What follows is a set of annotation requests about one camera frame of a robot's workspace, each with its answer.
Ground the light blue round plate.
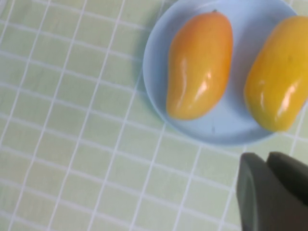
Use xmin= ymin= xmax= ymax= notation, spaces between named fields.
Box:
xmin=142 ymin=0 xmax=301 ymax=146

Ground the green checkered tablecloth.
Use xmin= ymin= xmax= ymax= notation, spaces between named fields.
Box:
xmin=0 ymin=0 xmax=308 ymax=231

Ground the yellow mango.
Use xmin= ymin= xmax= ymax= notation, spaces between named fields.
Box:
xmin=243 ymin=15 xmax=308 ymax=132

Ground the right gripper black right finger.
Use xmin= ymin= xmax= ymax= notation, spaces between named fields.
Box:
xmin=266 ymin=151 xmax=308 ymax=207

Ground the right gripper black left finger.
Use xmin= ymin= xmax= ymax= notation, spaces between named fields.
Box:
xmin=236 ymin=153 xmax=308 ymax=231

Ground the orange-tinted mango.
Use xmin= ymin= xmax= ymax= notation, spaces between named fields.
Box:
xmin=165 ymin=9 xmax=233 ymax=121

